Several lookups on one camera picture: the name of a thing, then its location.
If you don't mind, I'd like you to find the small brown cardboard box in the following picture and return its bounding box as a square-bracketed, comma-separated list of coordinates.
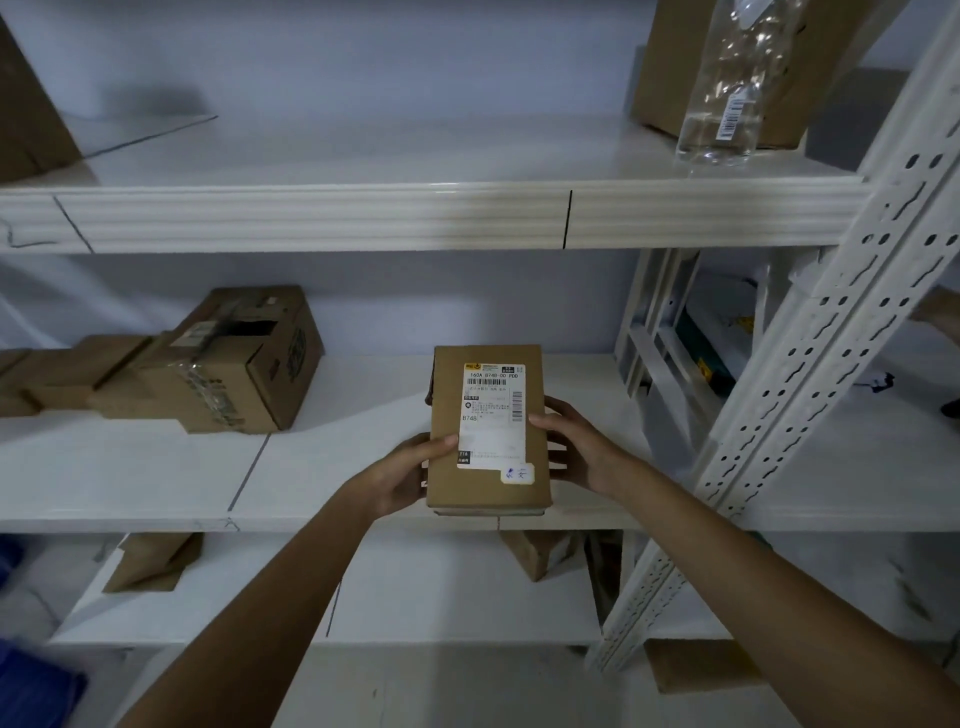
[0, 348, 42, 419]

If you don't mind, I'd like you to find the flat cardboard sheet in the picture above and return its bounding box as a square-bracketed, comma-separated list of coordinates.
[643, 637, 762, 696]

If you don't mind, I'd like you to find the blue plastic bin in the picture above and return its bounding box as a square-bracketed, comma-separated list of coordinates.
[0, 636, 89, 728]

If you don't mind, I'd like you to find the clear plastic bottle with barcode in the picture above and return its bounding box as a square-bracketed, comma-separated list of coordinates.
[674, 0, 810, 165]

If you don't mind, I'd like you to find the white bagged package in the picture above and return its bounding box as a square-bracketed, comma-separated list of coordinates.
[672, 264, 760, 400]

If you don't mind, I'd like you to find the large plain cardboard box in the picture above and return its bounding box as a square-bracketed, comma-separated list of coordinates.
[0, 15, 84, 186]

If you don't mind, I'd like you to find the brown cardboard parcel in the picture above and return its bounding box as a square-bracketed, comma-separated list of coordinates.
[102, 531, 205, 595]

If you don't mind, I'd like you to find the taped brown cardboard box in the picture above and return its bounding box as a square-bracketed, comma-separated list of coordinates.
[137, 284, 326, 435]

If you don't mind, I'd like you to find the person's left forearm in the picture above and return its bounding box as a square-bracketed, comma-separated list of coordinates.
[116, 483, 385, 728]

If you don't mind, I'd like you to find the person's left hand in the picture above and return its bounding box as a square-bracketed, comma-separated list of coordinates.
[351, 432, 461, 521]

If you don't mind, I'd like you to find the person's right forearm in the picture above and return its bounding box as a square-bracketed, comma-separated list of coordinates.
[609, 450, 960, 728]

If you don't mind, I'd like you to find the flat brown cardboard box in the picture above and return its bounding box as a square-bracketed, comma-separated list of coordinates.
[21, 334, 153, 411]

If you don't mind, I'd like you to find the white metal shelving unit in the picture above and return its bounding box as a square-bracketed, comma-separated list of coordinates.
[0, 0, 960, 728]

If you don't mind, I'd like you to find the cardboard parcel with white label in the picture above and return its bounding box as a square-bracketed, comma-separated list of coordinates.
[498, 528, 580, 584]

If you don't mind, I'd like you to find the white perforated shelf upright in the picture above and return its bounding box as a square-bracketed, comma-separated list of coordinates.
[583, 0, 960, 674]

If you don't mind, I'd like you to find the white metal side frame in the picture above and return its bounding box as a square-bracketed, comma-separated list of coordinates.
[613, 247, 708, 399]

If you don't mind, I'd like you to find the cardboard box with shipping label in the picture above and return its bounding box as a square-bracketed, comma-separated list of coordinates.
[424, 344, 553, 519]

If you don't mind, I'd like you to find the person's right hand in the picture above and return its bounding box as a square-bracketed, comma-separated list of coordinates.
[528, 396, 640, 501]

